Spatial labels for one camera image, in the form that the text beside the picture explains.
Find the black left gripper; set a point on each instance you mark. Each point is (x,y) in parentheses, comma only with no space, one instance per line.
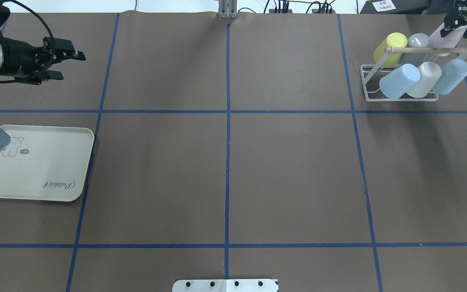
(19,57)

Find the pink plastic cup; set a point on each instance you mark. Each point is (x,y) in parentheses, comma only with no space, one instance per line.
(450,40)

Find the light blue plastic cup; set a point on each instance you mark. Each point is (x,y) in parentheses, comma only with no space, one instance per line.
(453,73)

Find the cream white plastic cup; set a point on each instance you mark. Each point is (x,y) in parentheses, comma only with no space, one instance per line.
(430,73)

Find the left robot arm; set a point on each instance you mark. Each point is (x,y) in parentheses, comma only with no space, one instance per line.
(5,139)

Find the cream plastic tray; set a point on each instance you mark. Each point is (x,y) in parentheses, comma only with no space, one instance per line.
(45,163)

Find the white wire cup rack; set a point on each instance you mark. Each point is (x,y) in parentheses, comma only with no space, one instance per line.
(372,74)

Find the aluminium frame post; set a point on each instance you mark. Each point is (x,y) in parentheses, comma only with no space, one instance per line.
(227,9)

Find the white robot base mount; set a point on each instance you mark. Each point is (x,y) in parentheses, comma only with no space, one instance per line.
(226,285)

